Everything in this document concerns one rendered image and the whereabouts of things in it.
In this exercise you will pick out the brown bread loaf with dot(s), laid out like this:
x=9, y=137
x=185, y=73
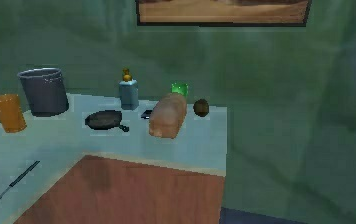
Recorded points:
x=167, y=116

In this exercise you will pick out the green cup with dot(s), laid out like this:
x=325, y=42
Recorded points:
x=180, y=89

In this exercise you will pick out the brown round potato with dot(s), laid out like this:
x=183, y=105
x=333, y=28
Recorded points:
x=201, y=107

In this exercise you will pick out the small black flat phone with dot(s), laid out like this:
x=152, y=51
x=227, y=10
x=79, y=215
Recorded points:
x=146, y=114

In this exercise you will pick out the blue soap bottle gold pump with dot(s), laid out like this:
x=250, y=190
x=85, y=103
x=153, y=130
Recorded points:
x=129, y=93

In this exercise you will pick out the black frying pan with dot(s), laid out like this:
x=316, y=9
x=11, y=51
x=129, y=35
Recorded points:
x=104, y=120

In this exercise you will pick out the brown counter cabinet pale top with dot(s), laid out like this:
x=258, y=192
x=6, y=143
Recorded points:
x=126, y=186

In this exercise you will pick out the dark grey round pot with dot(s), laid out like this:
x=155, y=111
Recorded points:
x=45, y=91

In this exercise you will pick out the orange cup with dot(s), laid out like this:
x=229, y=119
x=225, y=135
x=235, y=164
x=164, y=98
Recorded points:
x=9, y=113

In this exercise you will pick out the long black thin knife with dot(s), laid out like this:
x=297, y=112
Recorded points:
x=14, y=182

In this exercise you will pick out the framed brown wall picture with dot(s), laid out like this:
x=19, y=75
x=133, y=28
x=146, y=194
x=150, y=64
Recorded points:
x=223, y=11

